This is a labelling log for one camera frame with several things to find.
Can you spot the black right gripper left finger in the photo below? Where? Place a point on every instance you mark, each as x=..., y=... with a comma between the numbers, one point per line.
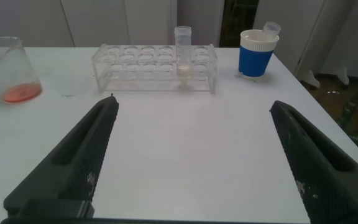
x=70, y=174

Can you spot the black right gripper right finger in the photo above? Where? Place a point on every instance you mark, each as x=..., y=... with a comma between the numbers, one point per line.
x=322, y=174

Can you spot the test tube with red liquid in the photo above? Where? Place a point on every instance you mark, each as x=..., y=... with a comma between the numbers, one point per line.
x=271, y=29

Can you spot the clear glass beaker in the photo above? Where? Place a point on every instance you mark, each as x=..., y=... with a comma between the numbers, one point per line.
x=20, y=91

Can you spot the clear acrylic test tube rack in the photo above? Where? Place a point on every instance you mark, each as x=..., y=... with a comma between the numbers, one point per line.
x=141, y=74

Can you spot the test tube with yellowish liquid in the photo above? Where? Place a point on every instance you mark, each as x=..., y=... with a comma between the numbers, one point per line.
x=183, y=70

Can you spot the blue and white paper cup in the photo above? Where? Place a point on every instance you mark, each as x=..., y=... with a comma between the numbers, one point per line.
x=255, y=60

